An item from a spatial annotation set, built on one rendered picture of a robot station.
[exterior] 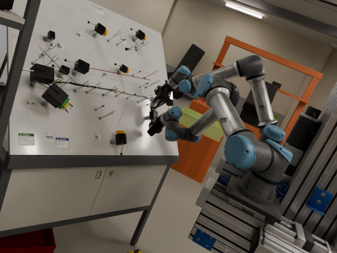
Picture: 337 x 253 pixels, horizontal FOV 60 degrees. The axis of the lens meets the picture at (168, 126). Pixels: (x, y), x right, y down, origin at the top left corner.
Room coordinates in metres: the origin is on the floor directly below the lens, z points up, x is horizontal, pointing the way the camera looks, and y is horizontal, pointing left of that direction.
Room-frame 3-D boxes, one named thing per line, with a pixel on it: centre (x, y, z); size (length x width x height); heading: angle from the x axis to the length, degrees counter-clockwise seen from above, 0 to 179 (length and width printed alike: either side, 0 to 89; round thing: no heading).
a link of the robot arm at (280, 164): (1.12, -0.43, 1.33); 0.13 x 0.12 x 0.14; 118
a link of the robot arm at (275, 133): (1.62, -0.55, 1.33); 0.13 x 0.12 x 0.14; 166
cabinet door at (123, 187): (1.85, 0.07, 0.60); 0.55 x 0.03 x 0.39; 140
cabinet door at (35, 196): (1.43, 0.43, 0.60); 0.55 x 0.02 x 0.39; 140
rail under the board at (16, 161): (1.63, 0.24, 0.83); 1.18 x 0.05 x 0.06; 140
